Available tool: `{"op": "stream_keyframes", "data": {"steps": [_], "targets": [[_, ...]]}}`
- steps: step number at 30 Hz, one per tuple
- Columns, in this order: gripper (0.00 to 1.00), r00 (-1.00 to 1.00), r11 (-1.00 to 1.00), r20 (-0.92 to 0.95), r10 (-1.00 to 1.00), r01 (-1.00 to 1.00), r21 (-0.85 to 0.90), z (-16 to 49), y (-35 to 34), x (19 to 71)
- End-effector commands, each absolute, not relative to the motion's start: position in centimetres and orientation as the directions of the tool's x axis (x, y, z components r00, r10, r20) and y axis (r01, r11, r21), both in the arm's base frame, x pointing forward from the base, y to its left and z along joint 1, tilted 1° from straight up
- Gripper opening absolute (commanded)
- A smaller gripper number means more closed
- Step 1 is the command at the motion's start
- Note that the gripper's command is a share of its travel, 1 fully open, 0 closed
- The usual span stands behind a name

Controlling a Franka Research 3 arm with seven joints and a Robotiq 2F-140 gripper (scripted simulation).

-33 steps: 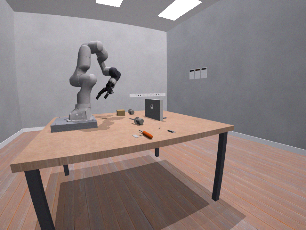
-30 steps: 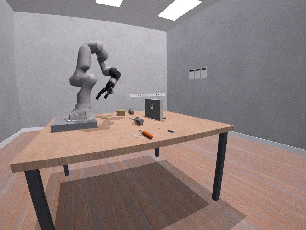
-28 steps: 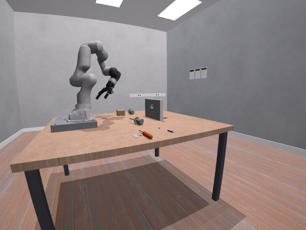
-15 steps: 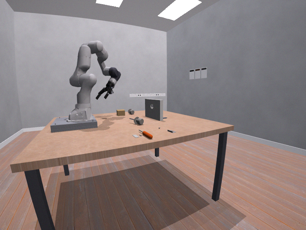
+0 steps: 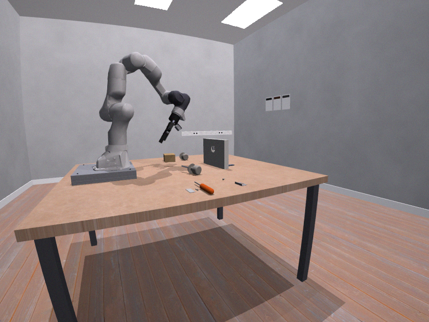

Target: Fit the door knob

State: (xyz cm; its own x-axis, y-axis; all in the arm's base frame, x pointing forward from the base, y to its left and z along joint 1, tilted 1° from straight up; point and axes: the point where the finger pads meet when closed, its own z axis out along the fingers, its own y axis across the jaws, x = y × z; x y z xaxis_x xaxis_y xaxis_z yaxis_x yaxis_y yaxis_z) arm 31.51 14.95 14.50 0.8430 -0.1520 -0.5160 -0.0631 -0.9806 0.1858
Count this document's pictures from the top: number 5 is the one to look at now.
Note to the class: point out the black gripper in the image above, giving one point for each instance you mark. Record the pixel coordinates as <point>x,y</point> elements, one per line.
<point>174,118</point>

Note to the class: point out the orange-handled screwdriver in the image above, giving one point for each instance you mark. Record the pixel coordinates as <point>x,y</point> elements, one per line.
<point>206,188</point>

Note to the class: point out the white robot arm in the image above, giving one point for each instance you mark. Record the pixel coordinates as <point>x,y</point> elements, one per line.
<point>119,113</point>

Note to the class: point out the grey door knob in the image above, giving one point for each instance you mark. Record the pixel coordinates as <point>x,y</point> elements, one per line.
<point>183,156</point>
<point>195,169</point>

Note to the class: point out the tan cardboard box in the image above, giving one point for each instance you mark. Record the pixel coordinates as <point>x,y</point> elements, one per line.
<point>169,157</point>

